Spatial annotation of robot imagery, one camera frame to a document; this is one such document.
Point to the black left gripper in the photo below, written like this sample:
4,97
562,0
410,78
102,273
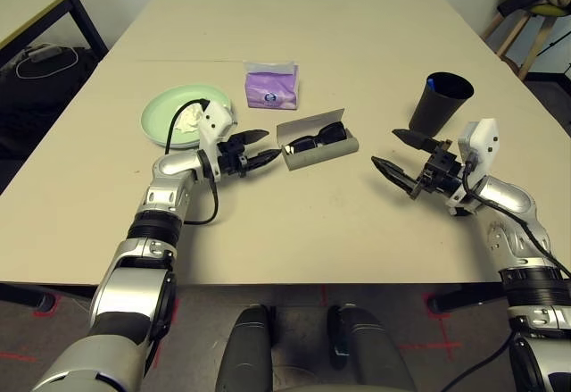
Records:
232,157

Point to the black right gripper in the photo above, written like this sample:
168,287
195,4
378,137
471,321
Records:
439,171

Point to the grey glasses case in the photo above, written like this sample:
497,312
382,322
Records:
321,155

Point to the black sunglasses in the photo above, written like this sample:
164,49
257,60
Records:
330,135

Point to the white tissue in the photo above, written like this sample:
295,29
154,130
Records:
189,119

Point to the light green plate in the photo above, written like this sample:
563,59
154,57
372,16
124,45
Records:
160,115

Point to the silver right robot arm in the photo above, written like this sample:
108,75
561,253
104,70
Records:
508,200

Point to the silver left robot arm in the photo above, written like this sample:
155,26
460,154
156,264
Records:
169,182

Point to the black cup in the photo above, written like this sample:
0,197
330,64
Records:
430,113

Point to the purple tissue pack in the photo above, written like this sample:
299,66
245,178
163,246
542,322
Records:
270,90

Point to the blue marker pen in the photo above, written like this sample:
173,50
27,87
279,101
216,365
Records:
431,84

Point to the black table base foot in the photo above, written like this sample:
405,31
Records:
35,296
468,300

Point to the wooden stool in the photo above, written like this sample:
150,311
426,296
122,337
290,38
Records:
534,48

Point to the black tripod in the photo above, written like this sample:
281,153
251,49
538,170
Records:
560,39

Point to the grey right robot leg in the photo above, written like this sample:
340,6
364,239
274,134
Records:
372,352

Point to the grey robot leg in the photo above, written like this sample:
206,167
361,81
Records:
372,352
245,352

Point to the grey left robot leg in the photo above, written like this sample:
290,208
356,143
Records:
245,352

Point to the white power adapter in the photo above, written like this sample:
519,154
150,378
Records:
43,53

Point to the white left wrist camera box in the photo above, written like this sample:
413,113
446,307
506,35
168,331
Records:
216,124

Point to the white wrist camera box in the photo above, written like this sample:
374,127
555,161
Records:
216,124
482,142

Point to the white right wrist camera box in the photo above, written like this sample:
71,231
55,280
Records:
482,142

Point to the beige side table black frame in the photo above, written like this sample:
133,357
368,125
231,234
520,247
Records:
27,5

